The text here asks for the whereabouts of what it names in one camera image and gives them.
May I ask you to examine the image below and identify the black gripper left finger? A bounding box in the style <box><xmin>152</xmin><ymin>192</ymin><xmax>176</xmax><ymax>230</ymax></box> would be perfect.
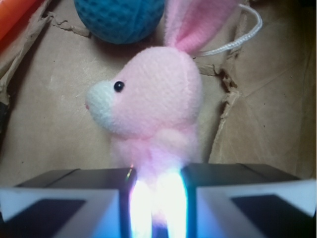
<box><xmin>0</xmin><ymin>168</ymin><xmax>136</xmax><ymax>238</ymax></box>

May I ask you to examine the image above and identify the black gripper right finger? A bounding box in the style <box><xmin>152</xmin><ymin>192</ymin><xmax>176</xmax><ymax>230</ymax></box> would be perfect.
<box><xmin>182</xmin><ymin>164</ymin><xmax>317</xmax><ymax>238</ymax></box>

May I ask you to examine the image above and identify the orange toy carrot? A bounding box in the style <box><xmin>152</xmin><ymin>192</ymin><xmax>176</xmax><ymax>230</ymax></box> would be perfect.
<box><xmin>0</xmin><ymin>0</ymin><xmax>44</xmax><ymax>48</ymax></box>

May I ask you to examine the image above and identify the blue dimpled ball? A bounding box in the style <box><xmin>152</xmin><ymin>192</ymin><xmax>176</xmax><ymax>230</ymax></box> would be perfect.
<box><xmin>74</xmin><ymin>0</ymin><xmax>165</xmax><ymax>45</ymax></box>

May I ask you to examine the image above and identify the pink plush bunny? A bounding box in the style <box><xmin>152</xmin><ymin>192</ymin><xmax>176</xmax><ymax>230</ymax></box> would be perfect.
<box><xmin>86</xmin><ymin>0</ymin><xmax>263</xmax><ymax>238</ymax></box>

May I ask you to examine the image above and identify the brown paper bag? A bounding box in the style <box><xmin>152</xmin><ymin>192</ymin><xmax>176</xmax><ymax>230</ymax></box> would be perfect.
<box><xmin>0</xmin><ymin>0</ymin><xmax>317</xmax><ymax>185</ymax></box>

